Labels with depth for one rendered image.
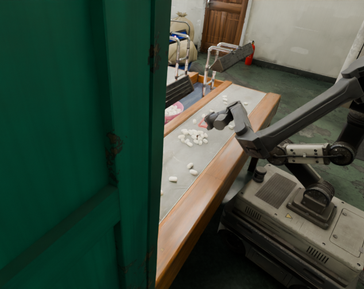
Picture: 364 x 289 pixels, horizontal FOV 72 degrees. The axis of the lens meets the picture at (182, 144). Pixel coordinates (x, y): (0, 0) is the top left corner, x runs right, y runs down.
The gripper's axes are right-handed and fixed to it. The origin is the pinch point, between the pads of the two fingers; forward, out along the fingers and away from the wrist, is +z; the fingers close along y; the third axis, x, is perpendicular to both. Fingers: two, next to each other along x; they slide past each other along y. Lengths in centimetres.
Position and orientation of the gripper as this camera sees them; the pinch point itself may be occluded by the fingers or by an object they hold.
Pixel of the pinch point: (199, 125)
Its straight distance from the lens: 135.9
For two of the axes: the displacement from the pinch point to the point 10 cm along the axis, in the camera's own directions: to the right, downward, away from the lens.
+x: 4.9, 8.5, 2.0
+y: -5.2, 4.7, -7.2
